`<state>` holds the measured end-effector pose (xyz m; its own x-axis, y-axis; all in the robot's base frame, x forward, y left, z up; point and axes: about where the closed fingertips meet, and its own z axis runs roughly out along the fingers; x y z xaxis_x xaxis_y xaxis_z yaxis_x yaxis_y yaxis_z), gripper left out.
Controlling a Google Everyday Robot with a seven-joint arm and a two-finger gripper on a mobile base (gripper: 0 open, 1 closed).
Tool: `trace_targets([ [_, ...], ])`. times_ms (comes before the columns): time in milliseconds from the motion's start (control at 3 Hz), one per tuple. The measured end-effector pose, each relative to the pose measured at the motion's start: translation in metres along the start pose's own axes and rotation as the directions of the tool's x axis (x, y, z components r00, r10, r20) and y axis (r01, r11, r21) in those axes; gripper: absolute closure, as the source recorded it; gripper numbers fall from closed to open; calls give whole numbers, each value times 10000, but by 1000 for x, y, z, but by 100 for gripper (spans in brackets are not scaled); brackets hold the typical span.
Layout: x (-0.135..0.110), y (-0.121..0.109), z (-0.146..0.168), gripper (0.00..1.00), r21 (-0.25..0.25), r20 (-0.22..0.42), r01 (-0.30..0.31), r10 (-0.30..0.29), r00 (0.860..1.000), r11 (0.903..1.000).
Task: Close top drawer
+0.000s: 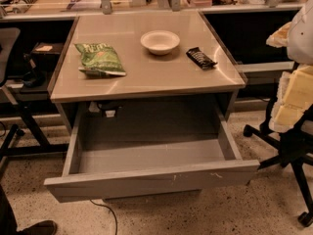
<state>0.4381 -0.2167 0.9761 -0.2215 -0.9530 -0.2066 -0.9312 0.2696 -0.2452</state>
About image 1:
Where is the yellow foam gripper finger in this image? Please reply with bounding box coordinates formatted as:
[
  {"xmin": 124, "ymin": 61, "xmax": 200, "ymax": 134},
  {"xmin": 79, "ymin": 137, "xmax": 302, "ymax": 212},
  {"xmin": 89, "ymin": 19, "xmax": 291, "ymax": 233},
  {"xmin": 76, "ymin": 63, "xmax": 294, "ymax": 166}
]
[{"xmin": 269, "ymin": 65, "xmax": 313, "ymax": 133}]

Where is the grey top drawer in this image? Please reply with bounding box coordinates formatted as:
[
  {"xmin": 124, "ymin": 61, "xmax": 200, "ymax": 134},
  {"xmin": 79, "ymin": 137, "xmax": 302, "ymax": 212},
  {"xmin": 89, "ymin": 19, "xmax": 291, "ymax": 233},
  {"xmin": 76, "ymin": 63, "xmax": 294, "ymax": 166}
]
[{"xmin": 44, "ymin": 95, "xmax": 259, "ymax": 202}]

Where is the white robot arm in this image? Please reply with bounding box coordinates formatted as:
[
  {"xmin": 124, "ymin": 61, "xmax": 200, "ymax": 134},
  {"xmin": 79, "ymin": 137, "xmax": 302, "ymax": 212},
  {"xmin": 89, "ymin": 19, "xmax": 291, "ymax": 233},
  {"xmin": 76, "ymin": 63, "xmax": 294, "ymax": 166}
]
[{"xmin": 266, "ymin": 0, "xmax": 313, "ymax": 133}]

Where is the grey drawer cabinet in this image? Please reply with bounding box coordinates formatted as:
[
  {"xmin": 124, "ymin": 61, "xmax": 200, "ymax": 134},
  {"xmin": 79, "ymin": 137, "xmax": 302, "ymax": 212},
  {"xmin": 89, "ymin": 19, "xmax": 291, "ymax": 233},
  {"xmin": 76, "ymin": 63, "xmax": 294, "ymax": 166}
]
[{"xmin": 47, "ymin": 10, "xmax": 248, "ymax": 204}]

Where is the black office chair right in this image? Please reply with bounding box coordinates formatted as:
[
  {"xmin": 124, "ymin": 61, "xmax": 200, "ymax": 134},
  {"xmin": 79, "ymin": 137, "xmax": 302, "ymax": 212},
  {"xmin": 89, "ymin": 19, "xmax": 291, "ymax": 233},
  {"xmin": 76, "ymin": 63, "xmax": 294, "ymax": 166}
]
[{"xmin": 243, "ymin": 97, "xmax": 313, "ymax": 227}]

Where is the black snack bar wrapper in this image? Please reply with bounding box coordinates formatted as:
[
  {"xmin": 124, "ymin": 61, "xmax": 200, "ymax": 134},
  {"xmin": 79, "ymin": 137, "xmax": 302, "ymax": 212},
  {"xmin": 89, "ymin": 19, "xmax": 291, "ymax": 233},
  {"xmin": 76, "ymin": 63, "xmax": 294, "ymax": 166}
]
[{"xmin": 186, "ymin": 47, "xmax": 216, "ymax": 71}]

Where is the white bowl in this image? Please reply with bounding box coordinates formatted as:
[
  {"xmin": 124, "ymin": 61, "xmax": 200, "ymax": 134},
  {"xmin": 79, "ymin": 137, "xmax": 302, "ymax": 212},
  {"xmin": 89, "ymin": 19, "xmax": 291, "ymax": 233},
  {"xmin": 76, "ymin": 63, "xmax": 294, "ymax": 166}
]
[{"xmin": 140, "ymin": 30, "xmax": 180, "ymax": 56}]

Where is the green chip bag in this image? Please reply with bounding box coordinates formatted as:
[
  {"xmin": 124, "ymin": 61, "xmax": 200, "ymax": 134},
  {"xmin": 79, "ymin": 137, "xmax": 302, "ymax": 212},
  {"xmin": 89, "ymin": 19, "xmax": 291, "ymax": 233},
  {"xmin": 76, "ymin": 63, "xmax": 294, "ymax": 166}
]
[{"xmin": 74, "ymin": 43, "xmax": 126, "ymax": 76}]

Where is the black box with label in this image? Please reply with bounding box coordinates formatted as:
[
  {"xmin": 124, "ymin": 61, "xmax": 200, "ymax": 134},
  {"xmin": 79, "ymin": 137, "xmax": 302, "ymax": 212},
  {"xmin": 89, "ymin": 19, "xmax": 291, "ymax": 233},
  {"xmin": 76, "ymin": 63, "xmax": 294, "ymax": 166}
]
[{"xmin": 30, "ymin": 42, "xmax": 64, "ymax": 71}]

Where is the dark shoe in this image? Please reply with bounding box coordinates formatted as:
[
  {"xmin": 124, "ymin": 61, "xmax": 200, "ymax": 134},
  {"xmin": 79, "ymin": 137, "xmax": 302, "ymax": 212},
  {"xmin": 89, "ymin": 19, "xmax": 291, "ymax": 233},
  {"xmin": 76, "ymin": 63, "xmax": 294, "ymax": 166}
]
[{"xmin": 18, "ymin": 220, "xmax": 58, "ymax": 235}]

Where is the black coiled tool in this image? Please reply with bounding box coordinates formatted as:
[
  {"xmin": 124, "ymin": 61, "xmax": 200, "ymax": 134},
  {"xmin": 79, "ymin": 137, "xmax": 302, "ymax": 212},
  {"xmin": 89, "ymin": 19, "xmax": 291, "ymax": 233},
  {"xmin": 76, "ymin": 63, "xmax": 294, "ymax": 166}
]
[{"xmin": 13, "ymin": 0, "xmax": 38, "ymax": 14}]

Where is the grey office chair left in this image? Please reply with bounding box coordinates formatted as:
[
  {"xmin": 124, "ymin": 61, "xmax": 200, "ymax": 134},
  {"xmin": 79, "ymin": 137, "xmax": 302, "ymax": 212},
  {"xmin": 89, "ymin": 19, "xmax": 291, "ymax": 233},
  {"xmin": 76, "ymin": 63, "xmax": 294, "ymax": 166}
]
[{"xmin": 0, "ymin": 27, "xmax": 21, "ymax": 164}]

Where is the black cable on floor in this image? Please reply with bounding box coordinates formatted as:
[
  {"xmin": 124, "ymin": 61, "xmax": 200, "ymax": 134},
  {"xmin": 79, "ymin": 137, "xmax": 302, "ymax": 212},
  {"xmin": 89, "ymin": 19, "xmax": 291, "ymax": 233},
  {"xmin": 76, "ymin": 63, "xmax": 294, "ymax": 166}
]
[{"xmin": 89, "ymin": 199, "xmax": 118, "ymax": 235}]

